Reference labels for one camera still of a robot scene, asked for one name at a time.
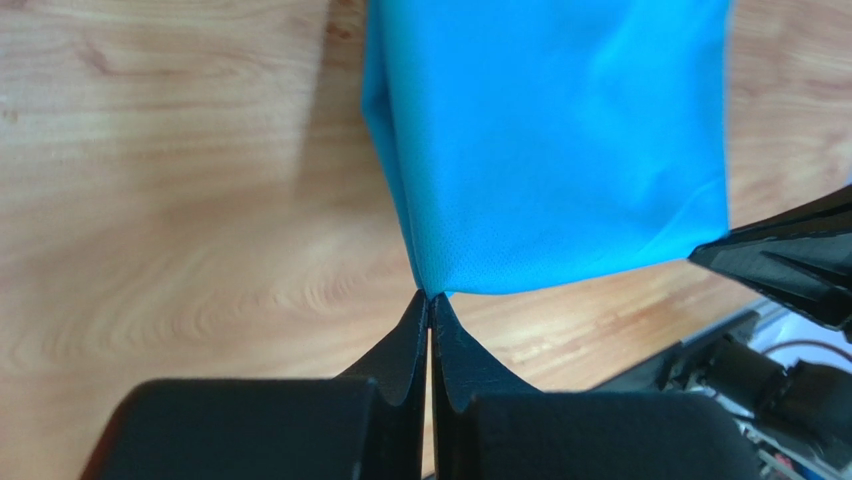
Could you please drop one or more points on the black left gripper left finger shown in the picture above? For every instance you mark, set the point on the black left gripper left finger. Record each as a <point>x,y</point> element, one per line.
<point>364,423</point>

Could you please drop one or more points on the blue t shirt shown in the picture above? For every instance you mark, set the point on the blue t shirt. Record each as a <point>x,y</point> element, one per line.
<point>530,144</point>

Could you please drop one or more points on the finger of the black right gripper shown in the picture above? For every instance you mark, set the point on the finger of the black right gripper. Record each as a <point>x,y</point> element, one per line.
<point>800,259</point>

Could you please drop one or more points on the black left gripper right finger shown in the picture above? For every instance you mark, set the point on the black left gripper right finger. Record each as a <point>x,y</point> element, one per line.
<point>491,424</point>

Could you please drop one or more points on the black base mat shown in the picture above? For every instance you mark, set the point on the black base mat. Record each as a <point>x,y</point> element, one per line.
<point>671,367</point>

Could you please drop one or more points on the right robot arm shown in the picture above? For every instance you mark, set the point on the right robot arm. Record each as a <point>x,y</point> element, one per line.
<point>807,406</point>

